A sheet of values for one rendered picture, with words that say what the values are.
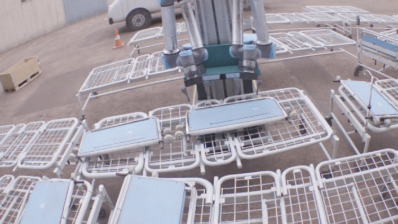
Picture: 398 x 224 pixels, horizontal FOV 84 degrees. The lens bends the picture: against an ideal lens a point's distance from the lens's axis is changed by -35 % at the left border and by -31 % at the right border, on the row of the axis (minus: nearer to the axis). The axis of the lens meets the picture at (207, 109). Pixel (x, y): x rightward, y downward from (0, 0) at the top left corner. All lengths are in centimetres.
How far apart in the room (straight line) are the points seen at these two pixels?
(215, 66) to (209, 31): 34
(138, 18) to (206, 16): 646
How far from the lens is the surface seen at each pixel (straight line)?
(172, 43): 254
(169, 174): 277
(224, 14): 277
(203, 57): 236
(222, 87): 300
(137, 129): 241
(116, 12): 922
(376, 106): 254
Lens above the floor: 173
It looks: 28 degrees down
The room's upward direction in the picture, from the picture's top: 8 degrees counter-clockwise
